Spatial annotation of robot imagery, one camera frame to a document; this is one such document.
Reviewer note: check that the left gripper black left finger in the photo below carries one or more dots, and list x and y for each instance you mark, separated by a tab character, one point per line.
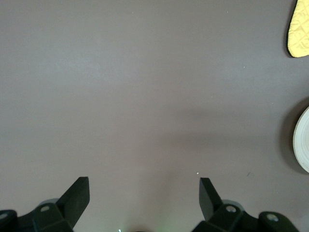
48	217

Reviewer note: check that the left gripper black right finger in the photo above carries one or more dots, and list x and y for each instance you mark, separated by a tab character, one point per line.
229	217

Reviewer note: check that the brown table cover cloth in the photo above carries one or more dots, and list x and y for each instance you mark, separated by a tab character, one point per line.
144	96

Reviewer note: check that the yellow quilted oven mitt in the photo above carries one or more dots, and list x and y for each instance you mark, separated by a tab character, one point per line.
300	31

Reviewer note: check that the round light wooden plate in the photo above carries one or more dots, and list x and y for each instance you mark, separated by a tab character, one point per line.
303	140

